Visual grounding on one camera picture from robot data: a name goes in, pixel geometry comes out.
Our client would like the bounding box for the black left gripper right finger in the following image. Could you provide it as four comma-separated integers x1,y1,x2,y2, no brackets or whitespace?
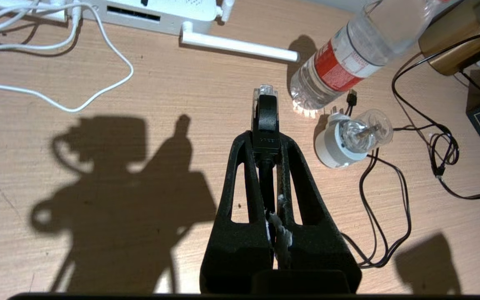
272,133,363,294

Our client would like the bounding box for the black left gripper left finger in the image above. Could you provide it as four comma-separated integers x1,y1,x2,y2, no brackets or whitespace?
200,131,275,294

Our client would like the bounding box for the black ethernet cable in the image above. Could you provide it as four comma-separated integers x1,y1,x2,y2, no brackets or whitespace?
250,85,283,213

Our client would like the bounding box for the white power adapter with cord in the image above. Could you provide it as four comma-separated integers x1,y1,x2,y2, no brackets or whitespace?
0,0,134,113

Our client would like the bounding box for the white router with antennas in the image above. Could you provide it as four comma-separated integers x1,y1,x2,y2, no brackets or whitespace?
0,0,299,62

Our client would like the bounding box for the water bottle red cap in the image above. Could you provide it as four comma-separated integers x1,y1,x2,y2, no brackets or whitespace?
290,0,451,111

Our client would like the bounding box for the brass desk lamp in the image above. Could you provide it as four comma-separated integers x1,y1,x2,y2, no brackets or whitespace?
418,0,480,76

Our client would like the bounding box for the black USB cable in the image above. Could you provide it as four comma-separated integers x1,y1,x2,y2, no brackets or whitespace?
340,89,449,268

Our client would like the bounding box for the black lamp power cord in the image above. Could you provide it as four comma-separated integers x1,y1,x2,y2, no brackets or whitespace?
392,31,480,200

